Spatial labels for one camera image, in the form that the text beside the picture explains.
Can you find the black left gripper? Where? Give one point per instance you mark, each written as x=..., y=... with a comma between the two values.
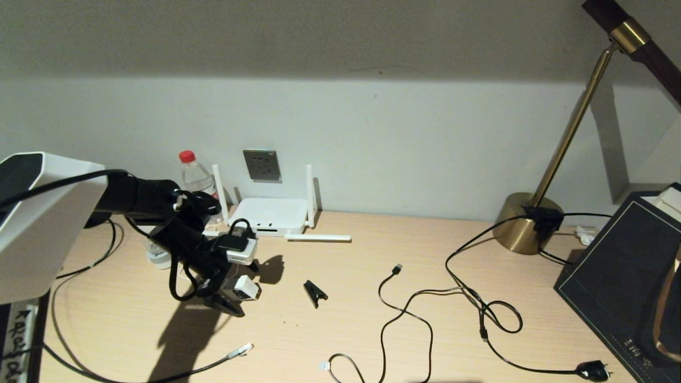
x=202, y=260

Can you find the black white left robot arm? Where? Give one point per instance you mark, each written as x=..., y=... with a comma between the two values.
x=48, y=223

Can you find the white router with antennas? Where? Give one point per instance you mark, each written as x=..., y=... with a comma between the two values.
x=271, y=213

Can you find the small white round device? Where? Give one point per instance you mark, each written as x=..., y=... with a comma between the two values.
x=158, y=260

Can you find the small black clip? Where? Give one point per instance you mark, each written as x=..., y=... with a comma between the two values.
x=315, y=292

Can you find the clear water bottle red cap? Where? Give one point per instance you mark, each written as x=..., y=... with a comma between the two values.
x=194, y=173

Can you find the white handwritten label tape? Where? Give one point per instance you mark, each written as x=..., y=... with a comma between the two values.
x=18, y=340

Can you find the brass desk lamp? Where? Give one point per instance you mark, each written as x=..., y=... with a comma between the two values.
x=524, y=229

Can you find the white box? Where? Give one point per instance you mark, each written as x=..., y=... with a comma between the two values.
x=667, y=205

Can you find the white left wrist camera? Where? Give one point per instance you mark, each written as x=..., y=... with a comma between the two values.
x=242, y=256

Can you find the grey wall socket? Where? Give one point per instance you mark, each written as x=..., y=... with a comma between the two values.
x=262, y=166

